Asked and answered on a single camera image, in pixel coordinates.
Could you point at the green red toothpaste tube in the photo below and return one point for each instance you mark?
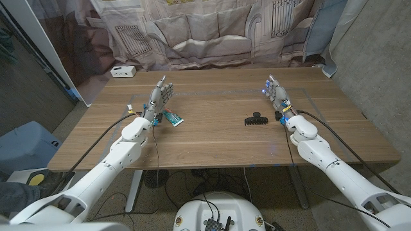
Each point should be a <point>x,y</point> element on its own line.
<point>173,118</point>

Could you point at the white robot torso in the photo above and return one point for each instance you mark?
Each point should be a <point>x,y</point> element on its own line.
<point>224,208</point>

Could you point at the black claw hair clip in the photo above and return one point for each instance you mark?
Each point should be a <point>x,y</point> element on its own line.
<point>257,121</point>

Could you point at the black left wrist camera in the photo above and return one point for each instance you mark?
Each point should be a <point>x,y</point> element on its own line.
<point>159,117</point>

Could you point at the blue grey plastic bin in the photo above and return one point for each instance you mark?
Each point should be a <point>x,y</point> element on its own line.
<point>25,147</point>

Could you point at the white power strip box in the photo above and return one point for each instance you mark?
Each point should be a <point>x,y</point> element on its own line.
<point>123,71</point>

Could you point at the grey table leg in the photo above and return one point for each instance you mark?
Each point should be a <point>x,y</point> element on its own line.
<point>298,189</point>

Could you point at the floor mat with yellow pads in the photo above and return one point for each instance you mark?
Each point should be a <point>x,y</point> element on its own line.
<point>37,179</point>

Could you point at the white partition panel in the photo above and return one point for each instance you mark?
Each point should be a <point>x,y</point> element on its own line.
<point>48,54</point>

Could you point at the black module on torso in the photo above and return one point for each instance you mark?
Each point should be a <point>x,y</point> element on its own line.
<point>213,224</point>

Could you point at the person leg in jeans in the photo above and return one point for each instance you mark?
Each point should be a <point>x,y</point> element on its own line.
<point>19,195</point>

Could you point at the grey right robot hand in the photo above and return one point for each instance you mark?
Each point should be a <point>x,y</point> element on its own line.
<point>279,96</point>

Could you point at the black round floor fan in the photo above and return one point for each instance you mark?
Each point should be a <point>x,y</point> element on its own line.
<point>155,179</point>

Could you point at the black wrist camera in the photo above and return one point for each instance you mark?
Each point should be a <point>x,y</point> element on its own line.
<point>159,117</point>
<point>278,115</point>

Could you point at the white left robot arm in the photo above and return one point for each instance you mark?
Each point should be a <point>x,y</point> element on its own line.
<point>109,163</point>

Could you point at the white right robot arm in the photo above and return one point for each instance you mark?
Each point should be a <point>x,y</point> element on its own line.
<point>337,173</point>

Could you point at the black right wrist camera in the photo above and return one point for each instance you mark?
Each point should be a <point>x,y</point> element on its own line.
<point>278,115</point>

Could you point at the printed sofa backdrop cloth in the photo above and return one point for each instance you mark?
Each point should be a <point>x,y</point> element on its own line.
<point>205,32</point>

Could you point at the white table leg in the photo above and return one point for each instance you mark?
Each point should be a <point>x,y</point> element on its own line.
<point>133,192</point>

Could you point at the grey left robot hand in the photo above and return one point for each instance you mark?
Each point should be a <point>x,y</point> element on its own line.
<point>155,101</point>

